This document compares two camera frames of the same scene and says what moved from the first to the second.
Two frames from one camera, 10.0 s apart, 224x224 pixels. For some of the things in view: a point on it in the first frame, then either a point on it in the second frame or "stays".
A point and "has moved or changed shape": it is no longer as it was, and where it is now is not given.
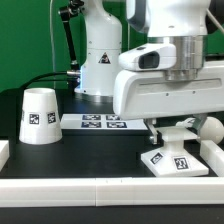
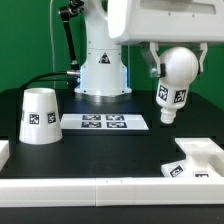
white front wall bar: (112, 192) stays
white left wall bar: (4, 153) stays
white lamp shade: (40, 121) stays
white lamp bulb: (212, 130) has moved or changed shape
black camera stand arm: (67, 12) stays
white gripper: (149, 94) -> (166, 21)
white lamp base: (173, 160) -> (204, 158)
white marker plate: (100, 122) stays
